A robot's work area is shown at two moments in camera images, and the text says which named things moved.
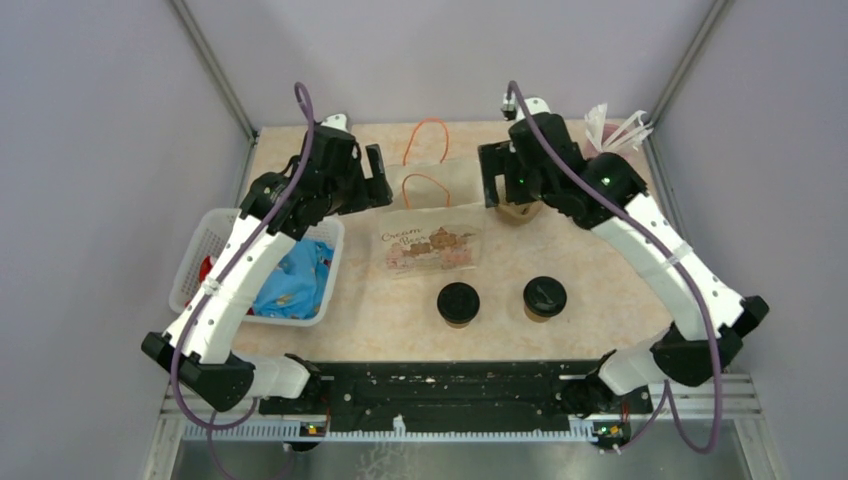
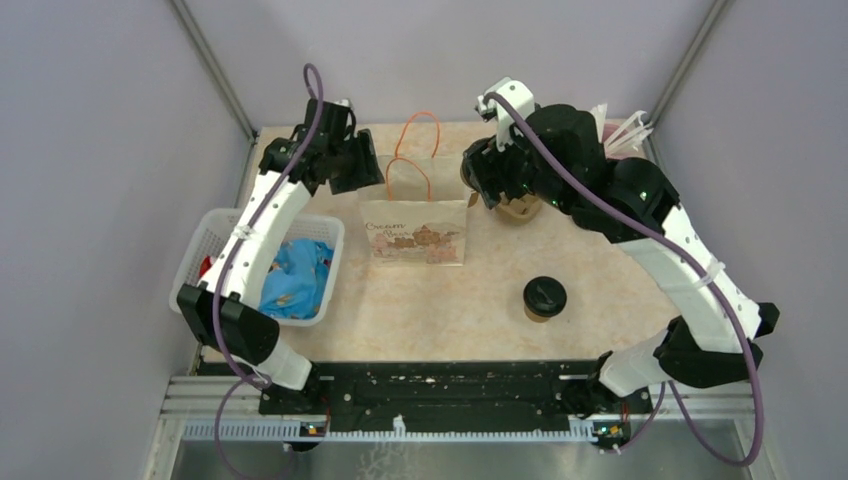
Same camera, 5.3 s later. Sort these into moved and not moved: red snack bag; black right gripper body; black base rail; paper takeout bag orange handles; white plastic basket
Moved: paper takeout bag orange handles
Not moved: black right gripper body; red snack bag; white plastic basket; black base rail
